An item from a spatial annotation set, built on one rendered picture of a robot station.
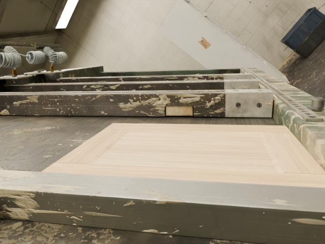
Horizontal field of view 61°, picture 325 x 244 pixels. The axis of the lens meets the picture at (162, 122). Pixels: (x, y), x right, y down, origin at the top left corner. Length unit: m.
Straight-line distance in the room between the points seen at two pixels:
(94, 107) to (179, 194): 0.62
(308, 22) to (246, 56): 1.03
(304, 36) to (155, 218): 4.58
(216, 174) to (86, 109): 0.58
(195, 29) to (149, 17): 1.85
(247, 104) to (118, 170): 0.47
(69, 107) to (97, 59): 5.77
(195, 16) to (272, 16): 1.83
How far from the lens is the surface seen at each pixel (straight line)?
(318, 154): 0.47
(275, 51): 5.81
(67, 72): 1.89
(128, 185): 0.33
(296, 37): 4.76
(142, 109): 0.82
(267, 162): 0.46
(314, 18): 4.81
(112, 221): 0.32
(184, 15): 4.45
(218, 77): 1.36
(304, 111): 0.65
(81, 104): 0.90
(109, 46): 6.47
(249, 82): 1.08
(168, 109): 0.81
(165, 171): 0.40
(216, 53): 4.40
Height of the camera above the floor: 1.11
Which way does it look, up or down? level
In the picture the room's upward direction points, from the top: 52 degrees counter-clockwise
